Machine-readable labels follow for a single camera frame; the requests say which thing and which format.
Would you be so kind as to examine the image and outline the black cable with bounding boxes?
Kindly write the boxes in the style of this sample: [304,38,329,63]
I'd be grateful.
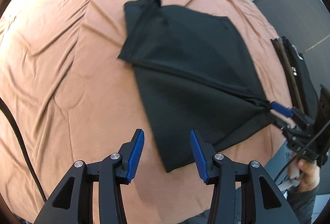
[0,97,48,204]

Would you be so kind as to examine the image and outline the person right hand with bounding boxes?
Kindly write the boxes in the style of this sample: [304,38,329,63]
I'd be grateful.
[287,157,320,193]

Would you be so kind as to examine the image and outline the black mesh garment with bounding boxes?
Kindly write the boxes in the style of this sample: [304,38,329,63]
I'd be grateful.
[119,0,272,172]

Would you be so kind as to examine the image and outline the orange-brown blanket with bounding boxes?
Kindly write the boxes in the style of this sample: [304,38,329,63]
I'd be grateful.
[1,0,291,223]

